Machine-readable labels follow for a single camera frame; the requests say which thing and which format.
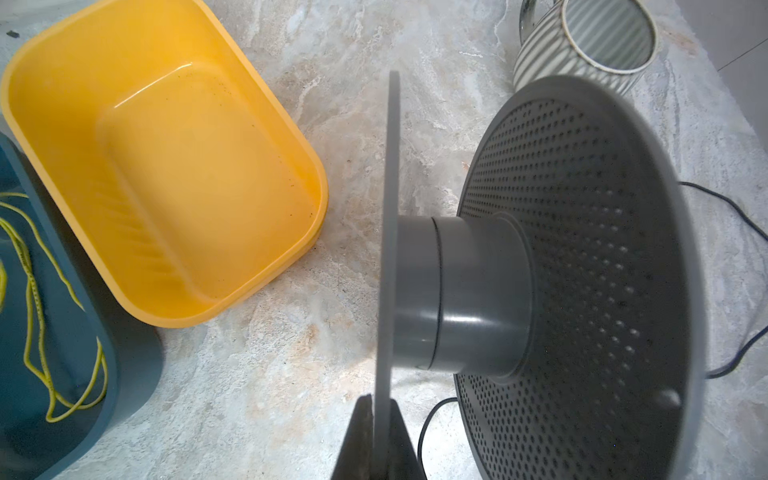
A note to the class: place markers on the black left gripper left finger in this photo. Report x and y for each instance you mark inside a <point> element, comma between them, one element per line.
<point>354,459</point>

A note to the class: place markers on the grey perforated cable spool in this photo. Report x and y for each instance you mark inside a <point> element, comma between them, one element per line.
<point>564,296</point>

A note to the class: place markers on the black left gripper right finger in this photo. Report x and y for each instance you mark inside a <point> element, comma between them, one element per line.
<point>403,463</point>

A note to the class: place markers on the teal plastic bin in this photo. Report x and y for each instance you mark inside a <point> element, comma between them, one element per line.
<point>95,365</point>

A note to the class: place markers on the yellow plastic bin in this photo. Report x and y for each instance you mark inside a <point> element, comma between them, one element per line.
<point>182,176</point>

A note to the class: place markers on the striped ceramic mug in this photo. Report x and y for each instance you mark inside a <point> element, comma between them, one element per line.
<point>605,41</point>

